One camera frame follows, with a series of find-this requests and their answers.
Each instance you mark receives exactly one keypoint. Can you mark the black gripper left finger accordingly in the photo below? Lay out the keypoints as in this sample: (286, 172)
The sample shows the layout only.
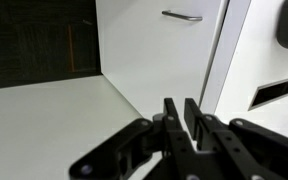
(170, 113)

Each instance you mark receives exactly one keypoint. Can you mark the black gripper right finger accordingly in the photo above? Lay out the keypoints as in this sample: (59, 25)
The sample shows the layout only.
(192, 115)

